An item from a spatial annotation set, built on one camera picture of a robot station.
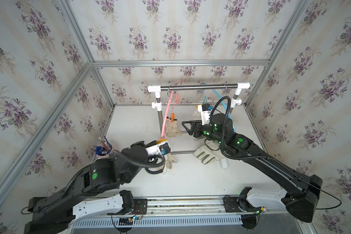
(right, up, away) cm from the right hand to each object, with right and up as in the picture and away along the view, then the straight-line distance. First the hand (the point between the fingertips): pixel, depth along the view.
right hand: (188, 122), depth 67 cm
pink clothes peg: (-5, +19, +55) cm, 58 cm away
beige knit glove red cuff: (-9, -21, +12) cm, 26 cm away
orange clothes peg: (-8, +3, +11) cm, 14 cm away
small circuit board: (-30, -48, +2) cm, 56 cm away
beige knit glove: (-9, -4, +18) cm, 21 cm away
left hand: (-15, -8, -8) cm, 18 cm away
